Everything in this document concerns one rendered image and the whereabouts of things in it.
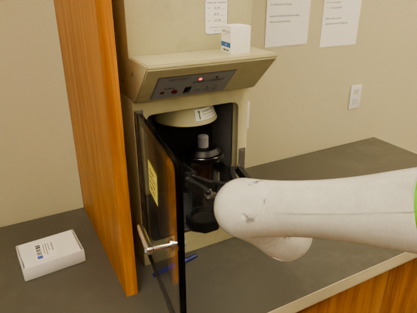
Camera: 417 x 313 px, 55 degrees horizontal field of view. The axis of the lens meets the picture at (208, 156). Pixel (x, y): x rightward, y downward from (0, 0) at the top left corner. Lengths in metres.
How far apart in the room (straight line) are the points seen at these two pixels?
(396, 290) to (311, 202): 0.92
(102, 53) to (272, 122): 1.06
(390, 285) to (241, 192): 0.85
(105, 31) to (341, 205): 0.52
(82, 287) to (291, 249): 0.58
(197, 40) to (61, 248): 0.68
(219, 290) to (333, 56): 1.17
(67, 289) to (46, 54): 0.67
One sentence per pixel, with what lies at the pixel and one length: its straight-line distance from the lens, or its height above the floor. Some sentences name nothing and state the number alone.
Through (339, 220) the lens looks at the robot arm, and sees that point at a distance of 0.57.
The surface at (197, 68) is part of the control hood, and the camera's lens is 0.86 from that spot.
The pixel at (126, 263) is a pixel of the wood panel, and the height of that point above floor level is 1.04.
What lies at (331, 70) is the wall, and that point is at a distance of 1.88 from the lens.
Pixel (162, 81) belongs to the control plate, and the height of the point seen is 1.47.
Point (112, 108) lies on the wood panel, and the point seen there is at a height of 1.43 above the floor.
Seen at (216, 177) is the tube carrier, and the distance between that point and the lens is 1.06.
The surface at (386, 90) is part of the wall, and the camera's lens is 2.20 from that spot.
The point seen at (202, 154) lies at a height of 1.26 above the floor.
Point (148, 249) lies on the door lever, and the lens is 0.77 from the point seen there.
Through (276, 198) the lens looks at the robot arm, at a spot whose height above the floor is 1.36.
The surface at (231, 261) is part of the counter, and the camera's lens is 1.17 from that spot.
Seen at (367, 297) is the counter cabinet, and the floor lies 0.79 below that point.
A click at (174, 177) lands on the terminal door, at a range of 0.67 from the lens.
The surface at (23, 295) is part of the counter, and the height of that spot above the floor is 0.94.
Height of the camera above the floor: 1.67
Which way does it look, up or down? 24 degrees down
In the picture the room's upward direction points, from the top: straight up
